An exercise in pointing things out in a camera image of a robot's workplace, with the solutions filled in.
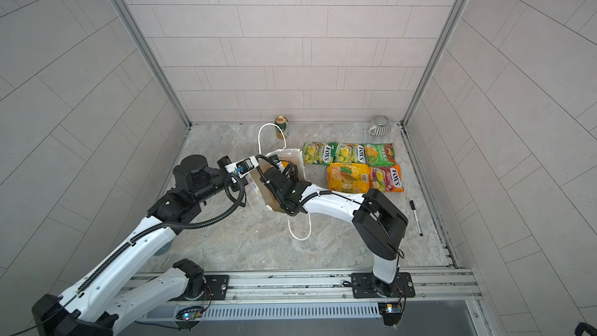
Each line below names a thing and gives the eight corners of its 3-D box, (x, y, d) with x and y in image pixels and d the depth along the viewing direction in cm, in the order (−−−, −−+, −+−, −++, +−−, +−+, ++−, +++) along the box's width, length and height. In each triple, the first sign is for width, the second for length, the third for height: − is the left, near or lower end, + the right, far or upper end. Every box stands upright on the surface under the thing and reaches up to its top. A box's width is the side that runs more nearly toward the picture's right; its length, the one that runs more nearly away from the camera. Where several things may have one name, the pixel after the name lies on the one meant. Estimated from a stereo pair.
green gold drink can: (276, 141, 112) (274, 125, 104) (277, 131, 116) (275, 116, 108) (287, 141, 112) (285, 125, 104) (288, 131, 116) (286, 116, 108)
